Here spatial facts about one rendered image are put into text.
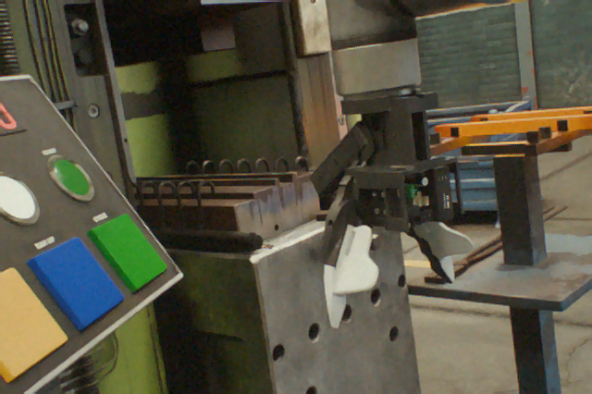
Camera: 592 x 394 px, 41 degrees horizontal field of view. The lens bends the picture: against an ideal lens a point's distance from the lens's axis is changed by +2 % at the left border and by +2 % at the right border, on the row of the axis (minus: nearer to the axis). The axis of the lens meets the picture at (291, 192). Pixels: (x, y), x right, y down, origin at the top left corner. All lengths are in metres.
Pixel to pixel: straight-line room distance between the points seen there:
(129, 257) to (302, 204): 0.51
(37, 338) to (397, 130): 0.33
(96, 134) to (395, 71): 0.60
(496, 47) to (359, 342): 8.14
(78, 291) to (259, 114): 0.90
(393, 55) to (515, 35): 8.57
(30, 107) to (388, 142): 0.39
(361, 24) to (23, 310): 0.35
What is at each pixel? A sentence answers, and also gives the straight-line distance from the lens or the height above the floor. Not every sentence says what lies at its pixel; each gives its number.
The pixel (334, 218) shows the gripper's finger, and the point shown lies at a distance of 0.68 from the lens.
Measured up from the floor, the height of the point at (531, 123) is 1.00.
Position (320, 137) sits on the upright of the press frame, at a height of 1.02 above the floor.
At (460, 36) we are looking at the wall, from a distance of 9.52.
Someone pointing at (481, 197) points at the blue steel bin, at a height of 0.18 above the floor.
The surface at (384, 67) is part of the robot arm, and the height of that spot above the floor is 1.16.
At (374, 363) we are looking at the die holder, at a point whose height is 0.66.
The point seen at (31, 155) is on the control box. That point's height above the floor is 1.12.
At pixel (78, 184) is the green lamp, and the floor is 1.08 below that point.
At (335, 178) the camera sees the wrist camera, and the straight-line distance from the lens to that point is 0.74.
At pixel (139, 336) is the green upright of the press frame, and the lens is 1.22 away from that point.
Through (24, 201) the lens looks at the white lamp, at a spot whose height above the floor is 1.08.
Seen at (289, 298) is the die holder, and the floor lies 0.83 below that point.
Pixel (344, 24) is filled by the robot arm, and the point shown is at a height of 1.20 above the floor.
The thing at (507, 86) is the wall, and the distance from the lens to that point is 9.30.
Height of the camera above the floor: 1.17
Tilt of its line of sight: 9 degrees down
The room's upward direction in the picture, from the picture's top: 8 degrees counter-clockwise
